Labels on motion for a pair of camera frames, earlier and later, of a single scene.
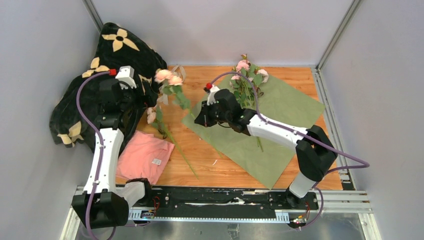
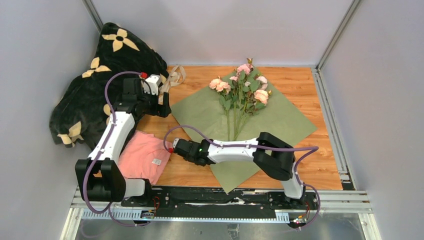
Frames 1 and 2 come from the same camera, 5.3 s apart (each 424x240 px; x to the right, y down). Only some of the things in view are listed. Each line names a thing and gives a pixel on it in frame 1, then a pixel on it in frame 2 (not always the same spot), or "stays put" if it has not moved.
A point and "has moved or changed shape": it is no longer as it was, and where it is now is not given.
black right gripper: [203, 118] to [190, 159]
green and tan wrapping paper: [271, 162] has moved or changed shape
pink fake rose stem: [154, 118] to [260, 100]
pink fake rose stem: [169, 81] has moved or changed shape
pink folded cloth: [143, 156] stays put
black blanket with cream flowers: [116, 47] stays put
